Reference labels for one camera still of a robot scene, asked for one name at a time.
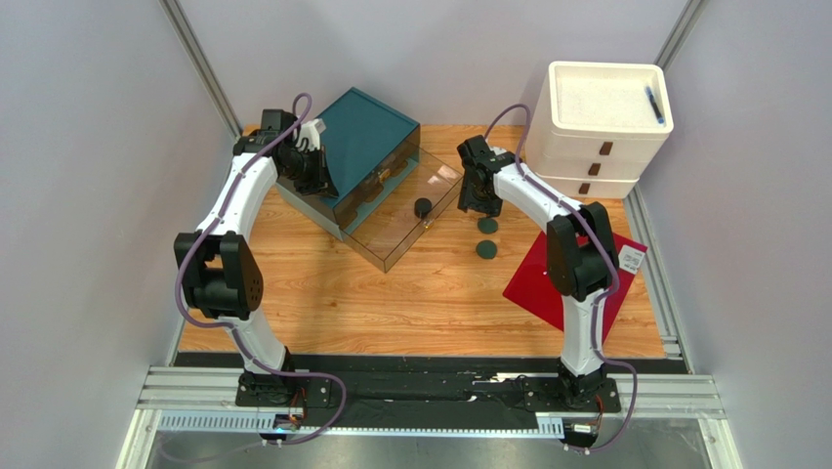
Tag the clear drawer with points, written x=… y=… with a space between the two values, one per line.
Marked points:
x=392 y=228
x=366 y=165

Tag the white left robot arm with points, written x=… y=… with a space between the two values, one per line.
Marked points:
x=219 y=285

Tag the blue pen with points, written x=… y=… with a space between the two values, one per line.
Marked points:
x=655 y=106

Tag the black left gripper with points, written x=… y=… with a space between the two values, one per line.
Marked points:
x=322 y=184

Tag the teal drawer organizer box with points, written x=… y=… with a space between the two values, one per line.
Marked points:
x=353 y=111

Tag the white three-drawer cabinet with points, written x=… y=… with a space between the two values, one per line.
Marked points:
x=593 y=132

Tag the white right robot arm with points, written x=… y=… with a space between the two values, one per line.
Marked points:
x=582 y=260

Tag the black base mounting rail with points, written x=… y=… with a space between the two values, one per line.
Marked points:
x=428 y=393

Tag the black round jar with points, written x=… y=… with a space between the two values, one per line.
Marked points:
x=422 y=207

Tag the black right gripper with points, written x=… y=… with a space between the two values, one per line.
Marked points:
x=477 y=192

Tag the green round compact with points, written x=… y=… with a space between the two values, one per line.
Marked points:
x=487 y=225
x=487 y=249

